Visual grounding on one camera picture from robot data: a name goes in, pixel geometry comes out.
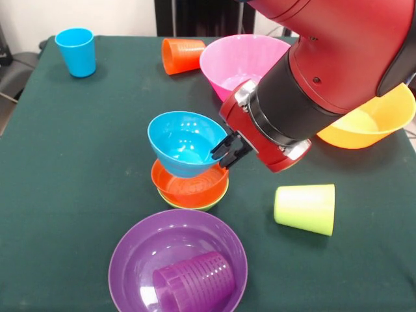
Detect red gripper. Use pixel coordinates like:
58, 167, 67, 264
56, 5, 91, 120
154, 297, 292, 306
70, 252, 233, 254
210, 79, 313, 173

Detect blue plastic bowl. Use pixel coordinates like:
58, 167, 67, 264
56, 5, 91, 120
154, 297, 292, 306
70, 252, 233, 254
146, 110, 229, 179

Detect green plastic bowl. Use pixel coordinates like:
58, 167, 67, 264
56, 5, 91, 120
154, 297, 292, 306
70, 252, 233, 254
157, 180, 229, 212

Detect orange plastic bowl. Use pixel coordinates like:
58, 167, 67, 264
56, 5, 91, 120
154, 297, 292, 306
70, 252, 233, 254
150, 158, 230, 208

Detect lime green plastic cup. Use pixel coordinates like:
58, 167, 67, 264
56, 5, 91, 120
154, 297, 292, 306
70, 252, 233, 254
273, 183, 336, 237

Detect orange plastic cup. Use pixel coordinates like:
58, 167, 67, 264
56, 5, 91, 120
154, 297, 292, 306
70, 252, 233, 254
161, 37, 207, 75

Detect purple plastic cup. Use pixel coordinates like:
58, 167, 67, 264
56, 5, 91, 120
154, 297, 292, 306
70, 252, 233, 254
152, 250, 235, 312

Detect purple plastic bowl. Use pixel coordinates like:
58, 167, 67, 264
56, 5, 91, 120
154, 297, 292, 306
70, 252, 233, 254
108, 209, 249, 312

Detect pink plastic bowl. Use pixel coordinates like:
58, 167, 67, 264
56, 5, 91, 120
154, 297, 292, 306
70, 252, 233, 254
199, 34, 293, 102

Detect yellow plastic bowl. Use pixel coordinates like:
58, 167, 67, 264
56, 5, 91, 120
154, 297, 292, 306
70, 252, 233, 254
315, 83, 416, 150

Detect dark green tablecloth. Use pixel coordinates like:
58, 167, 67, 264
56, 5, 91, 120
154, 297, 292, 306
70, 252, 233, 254
0, 34, 416, 312

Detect blue plastic cup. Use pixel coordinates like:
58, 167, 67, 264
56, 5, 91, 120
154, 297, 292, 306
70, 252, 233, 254
54, 27, 97, 78

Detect grey chair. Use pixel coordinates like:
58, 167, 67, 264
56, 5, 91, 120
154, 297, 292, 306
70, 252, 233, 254
0, 24, 43, 105

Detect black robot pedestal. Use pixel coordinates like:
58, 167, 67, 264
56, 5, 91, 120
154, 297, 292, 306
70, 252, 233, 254
155, 0, 257, 37

